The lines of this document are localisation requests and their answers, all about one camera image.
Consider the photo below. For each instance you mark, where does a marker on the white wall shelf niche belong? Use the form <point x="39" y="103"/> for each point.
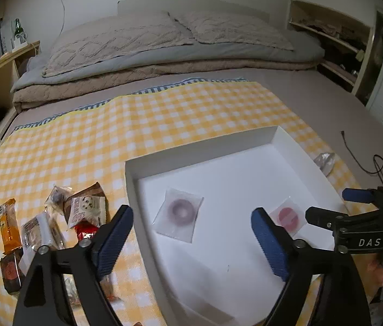
<point x="345" y="39"/>

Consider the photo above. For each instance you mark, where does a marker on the red long snack packet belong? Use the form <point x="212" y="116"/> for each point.
<point x="85" y="230"/>

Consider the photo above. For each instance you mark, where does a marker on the green glass bottle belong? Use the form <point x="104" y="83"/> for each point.
<point x="18" y="29"/>

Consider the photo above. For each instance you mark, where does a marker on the beige folded blanket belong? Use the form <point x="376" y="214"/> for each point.
<point x="32" y="96"/>

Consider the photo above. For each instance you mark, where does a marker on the beige pillow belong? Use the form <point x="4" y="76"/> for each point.
<point x="212" y="27"/>
<point x="113" y="36"/>

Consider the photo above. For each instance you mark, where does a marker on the white seaweed snack packet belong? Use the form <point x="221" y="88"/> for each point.
<point x="88" y="208"/>

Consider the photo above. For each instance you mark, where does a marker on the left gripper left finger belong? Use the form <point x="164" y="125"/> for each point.
<point x="43" y="299"/>

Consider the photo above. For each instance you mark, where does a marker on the clear pink ring cookie packet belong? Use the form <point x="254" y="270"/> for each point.
<point x="290" y="216"/>

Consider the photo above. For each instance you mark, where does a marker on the brown snack packet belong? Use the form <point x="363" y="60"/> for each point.
<point x="95" y="190"/>

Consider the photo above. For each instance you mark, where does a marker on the person's right hand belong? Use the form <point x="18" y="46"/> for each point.
<point x="374" y="276"/>

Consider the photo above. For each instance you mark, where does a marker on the left beige pillow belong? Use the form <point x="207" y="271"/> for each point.
<point x="113" y="36"/>

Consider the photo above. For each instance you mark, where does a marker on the grey blue duvet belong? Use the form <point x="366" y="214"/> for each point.
<point x="306" y="49"/>

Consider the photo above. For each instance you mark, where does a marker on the crumpled clear plastic wrapper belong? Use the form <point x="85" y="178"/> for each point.
<point x="325" y="161"/>

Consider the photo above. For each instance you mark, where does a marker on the right beige pillow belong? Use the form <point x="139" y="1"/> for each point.
<point x="212" y="27"/>

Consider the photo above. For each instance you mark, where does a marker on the small clear dark candy packet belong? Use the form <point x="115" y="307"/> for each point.
<point x="55" y="202"/>

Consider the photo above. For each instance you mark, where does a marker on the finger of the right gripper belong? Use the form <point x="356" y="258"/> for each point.
<point x="366" y="196"/>
<point x="326" y="219"/>

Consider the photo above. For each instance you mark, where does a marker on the white boxed mooncake packet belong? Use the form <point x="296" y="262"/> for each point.
<point x="39" y="231"/>

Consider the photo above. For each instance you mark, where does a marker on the dark red mooncake packet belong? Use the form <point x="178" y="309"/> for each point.
<point x="13" y="277"/>

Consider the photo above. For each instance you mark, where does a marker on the orange snack bar packet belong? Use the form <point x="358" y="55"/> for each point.
<point x="9" y="227"/>

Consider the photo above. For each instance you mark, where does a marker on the clear purple ring cookie packet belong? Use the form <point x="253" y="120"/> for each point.
<point x="177" y="215"/>

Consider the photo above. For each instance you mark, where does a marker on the yellow checkered mat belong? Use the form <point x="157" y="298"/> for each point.
<point x="83" y="147"/>

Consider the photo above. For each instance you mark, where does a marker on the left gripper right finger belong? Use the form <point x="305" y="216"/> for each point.
<point x="341" y="298"/>

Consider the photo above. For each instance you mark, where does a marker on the white cardboard tray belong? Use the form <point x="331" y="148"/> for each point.
<point x="222" y="276"/>

